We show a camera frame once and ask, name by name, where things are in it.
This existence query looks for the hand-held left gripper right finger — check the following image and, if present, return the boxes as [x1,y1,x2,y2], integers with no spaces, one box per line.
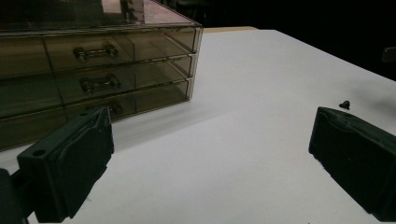
[308,106,396,223]

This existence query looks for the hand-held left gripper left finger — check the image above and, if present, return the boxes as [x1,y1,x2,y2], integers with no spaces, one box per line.
[17,106,115,224]

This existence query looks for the smoky transparent drawer cabinet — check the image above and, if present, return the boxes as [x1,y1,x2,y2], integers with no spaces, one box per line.
[0,0,204,152]

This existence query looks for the light wooden table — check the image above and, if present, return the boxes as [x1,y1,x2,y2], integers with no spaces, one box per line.
[202,26,260,35]

